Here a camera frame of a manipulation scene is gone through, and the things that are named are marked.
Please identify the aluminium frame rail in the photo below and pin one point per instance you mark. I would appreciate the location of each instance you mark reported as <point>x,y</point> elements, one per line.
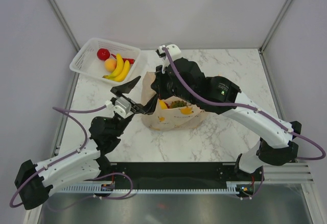
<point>288,173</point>

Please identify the fake orange pineapple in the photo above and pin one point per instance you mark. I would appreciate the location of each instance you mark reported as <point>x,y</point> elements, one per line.
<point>177,104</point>

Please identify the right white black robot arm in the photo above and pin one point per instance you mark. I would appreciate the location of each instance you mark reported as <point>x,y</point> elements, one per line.
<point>221,96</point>

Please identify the fake red chili pepper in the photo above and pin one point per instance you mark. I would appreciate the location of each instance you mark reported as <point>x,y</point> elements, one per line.
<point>131,61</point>

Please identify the white plastic fruit basket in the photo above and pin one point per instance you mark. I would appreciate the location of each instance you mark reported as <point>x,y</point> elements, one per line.
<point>88,64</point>

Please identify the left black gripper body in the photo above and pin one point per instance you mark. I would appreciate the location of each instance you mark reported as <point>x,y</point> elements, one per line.
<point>136,107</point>

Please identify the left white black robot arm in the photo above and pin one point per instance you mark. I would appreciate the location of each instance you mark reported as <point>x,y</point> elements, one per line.
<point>36,182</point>

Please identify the white slotted cable duct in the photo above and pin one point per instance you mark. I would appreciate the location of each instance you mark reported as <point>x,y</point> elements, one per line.
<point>102,188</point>

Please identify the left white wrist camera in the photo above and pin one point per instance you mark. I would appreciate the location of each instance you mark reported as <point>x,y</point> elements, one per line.
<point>120,106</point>

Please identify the fake orange fruit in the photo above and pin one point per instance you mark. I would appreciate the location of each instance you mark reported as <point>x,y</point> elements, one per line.
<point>110,64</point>

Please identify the fake yellow lemon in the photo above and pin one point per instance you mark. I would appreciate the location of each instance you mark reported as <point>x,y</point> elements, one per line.
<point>163,105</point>

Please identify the peach banana-print plastic bag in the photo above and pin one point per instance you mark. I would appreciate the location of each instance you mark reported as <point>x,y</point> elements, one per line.
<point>189,117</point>

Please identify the fake yellow banana bunch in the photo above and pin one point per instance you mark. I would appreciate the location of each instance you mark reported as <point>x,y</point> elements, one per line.
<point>121,71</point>

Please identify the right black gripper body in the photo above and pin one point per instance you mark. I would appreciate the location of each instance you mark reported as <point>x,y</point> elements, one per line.
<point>165,88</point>

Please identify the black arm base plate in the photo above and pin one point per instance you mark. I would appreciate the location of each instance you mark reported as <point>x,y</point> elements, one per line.
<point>181,175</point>

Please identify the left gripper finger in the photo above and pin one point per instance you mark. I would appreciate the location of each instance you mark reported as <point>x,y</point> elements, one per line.
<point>148,107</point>
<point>126,87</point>

